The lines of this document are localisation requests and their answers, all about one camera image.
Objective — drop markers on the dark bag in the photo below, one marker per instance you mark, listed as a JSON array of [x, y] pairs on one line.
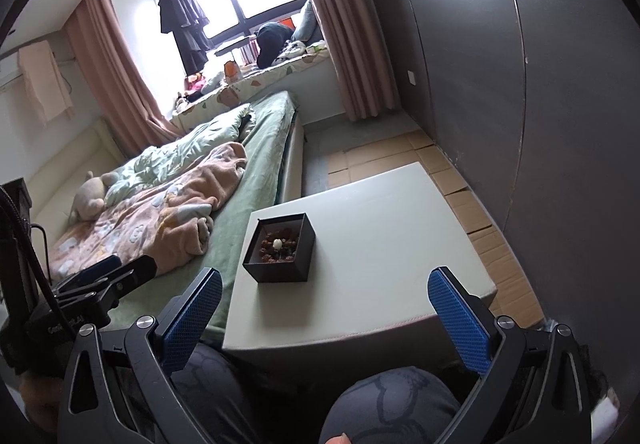
[[272, 44]]

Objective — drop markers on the person's leg in dark pants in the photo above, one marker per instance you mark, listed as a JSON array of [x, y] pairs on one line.
[[225, 394], [390, 404]]

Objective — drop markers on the bed with green sheet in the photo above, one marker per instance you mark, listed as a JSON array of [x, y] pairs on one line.
[[260, 159]]

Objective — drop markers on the hanging beige garment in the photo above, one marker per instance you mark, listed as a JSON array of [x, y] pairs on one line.
[[45, 79]]

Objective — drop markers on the black jewelry box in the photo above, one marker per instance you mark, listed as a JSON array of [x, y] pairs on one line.
[[272, 276]]

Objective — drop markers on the dark grey wardrobe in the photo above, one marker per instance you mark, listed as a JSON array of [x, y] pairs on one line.
[[500, 74]]

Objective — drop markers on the grey pillow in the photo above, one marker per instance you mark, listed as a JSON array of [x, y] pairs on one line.
[[306, 21]]

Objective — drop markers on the printed window seat cushion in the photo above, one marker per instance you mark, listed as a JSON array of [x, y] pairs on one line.
[[260, 79]]

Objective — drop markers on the beige plush toy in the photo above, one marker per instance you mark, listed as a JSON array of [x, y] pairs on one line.
[[90, 196]]

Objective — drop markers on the white wall switch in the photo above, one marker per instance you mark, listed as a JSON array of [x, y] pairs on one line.
[[412, 77]]

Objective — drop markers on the cream padded headboard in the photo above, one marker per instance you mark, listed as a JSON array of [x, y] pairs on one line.
[[75, 154]]

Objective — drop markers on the orange and white bag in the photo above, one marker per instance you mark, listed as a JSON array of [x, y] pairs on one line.
[[232, 69]]

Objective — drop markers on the hanging dark clothes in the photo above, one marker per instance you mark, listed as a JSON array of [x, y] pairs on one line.
[[185, 19]]

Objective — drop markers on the white patterned cushion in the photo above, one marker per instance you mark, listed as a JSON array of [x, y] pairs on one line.
[[297, 49]]

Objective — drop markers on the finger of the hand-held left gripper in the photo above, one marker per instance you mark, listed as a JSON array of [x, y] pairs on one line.
[[97, 269], [132, 274]]

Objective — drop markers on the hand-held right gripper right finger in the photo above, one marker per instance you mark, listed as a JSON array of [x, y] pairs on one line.
[[460, 324]]

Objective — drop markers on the pink plush toy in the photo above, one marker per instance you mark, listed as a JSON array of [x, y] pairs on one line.
[[195, 85]]

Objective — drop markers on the pink curtain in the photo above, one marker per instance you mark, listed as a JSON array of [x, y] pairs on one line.
[[345, 24], [120, 74]]

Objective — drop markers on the flattened cardboard sheets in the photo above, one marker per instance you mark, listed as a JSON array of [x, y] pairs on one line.
[[450, 184]]

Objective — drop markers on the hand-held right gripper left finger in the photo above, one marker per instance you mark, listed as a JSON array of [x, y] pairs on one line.
[[192, 319]]

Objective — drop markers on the pink fleece blanket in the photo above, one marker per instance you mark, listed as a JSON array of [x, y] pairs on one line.
[[165, 204]]

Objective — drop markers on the pale green printed quilt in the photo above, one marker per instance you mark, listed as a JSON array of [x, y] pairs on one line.
[[170, 154]]

